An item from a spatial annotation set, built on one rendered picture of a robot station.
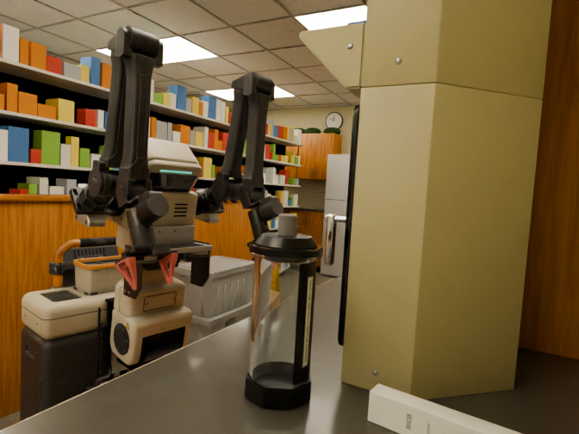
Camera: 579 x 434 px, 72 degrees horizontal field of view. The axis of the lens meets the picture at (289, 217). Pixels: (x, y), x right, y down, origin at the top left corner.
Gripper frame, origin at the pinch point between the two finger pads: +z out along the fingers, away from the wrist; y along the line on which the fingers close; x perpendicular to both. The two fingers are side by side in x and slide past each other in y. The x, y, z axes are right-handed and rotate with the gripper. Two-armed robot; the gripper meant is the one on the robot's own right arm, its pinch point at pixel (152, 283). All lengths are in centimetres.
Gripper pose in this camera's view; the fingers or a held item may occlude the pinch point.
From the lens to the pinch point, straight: 106.6
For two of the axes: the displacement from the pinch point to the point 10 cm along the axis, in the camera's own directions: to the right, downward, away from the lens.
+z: 2.8, 9.4, -2.2
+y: 6.4, -0.1, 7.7
